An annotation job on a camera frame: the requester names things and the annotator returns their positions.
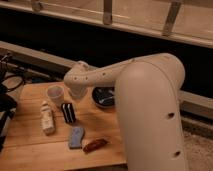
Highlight blue sponge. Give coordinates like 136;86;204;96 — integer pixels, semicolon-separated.
68;126;84;149

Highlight metal window rail frame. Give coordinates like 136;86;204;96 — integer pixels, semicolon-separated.
0;0;213;49

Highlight small white bottle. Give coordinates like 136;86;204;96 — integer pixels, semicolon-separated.
40;101;55;135

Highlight black cables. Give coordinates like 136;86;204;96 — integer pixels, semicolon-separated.
1;73;26;93

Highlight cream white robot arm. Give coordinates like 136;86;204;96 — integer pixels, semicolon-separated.
64;53;188;171

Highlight black bowl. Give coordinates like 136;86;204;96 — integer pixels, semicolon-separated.
92;87;115;108

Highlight clear plastic cup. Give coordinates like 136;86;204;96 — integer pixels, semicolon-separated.
46;85;64;107

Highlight black equipment at left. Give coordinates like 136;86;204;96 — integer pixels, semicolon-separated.
0;58;17;152

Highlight brown red snack bar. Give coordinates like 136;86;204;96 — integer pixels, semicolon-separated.
83;138;108;153

